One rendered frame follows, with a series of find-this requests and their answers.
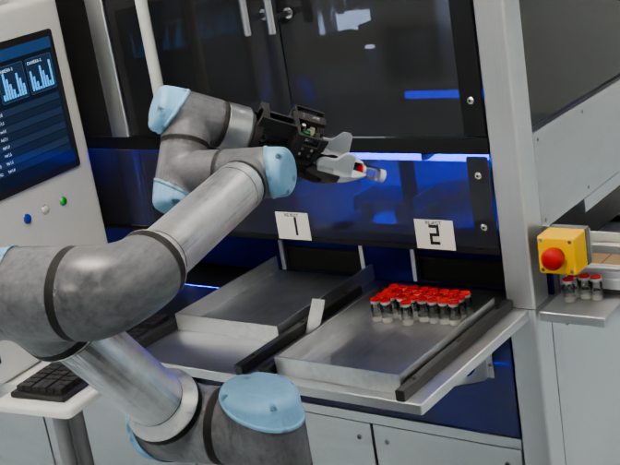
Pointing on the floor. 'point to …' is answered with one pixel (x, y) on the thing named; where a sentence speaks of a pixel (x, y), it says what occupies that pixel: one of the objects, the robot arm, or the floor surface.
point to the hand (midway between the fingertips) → (354, 171)
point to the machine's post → (519, 224)
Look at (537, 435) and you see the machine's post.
